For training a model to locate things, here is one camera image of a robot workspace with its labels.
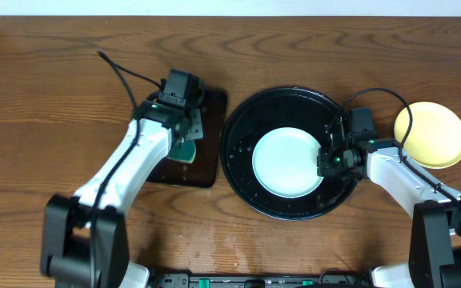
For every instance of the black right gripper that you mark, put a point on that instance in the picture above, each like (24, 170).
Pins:
(325, 168)

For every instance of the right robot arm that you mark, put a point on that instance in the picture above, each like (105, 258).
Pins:
(435, 209)

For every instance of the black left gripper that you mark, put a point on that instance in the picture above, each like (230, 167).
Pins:
(194, 124)

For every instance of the black rectangular water tray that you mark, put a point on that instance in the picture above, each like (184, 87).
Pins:
(202, 171)

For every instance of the large light green plate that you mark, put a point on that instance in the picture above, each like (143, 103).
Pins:
(284, 162)

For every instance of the black round tray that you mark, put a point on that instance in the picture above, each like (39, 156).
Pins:
(282, 107)

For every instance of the yellow plate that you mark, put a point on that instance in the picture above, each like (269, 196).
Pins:
(434, 134)

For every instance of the green scrubbing sponge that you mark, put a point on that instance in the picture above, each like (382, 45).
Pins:
(184, 152)

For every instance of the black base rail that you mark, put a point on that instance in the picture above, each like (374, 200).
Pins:
(328, 278)

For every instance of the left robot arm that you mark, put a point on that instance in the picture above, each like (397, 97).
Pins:
(84, 238)

